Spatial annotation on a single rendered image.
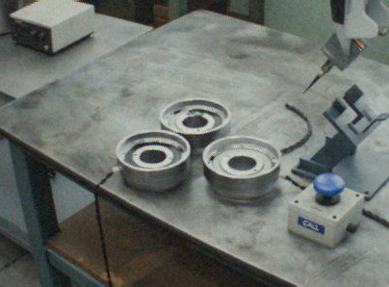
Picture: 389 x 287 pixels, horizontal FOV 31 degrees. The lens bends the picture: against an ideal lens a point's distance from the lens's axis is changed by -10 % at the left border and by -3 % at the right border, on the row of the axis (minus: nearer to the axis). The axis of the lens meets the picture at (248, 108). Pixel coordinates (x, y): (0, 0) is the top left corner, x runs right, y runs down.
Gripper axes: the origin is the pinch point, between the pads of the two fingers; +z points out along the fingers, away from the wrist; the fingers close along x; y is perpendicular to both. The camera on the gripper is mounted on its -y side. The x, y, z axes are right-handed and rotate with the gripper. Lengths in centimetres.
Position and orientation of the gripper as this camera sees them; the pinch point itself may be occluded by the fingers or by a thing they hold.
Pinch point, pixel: (349, 40)
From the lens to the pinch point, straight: 98.3
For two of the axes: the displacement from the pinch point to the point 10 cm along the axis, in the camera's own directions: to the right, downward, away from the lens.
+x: 5.8, -3.9, 7.1
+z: -0.1, 8.8, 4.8
